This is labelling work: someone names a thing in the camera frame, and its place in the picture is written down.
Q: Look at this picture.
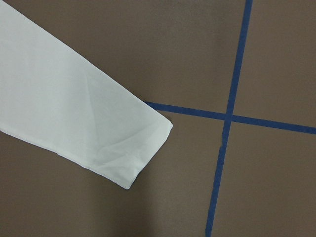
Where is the white long-sleeve printed shirt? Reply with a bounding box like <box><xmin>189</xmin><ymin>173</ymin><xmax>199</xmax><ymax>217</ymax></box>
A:
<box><xmin>0</xmin><ymin>1</ymin><xmax>173</xmax><ymax>189</ymax></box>

